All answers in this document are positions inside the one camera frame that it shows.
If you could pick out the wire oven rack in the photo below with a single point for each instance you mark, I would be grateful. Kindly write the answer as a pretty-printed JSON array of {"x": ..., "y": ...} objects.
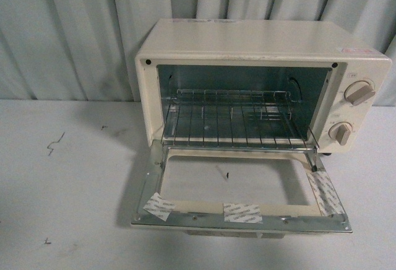
[{"x": 237, "y": 119}]

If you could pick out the pale curtain backdrop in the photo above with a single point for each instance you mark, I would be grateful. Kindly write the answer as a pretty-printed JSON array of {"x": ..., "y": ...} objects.
[{"x": 84, "y": 49}]

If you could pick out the beige oven knob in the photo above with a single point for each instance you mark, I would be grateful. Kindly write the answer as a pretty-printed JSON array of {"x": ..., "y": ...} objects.
[
  {"x": 341, "y": 132},
  {"x": 359, "y": 92}
]

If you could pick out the cream Toshiba toaster oven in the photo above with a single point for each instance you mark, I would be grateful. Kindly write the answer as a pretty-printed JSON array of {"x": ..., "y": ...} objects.
[{"x": 314, "y": 61}]

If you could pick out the upper beige oven knob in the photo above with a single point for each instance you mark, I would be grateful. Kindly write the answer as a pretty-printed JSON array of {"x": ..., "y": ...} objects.
[{"x": 359, "y": 92}]

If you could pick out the oven door with beige handle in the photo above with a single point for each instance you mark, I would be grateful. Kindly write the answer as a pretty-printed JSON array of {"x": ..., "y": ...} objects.
[{"x": 238, "y": 192}]

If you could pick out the lower beige oven knob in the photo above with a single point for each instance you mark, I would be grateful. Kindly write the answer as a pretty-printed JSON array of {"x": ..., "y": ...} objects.
[{"x": 341, "y": 132}]

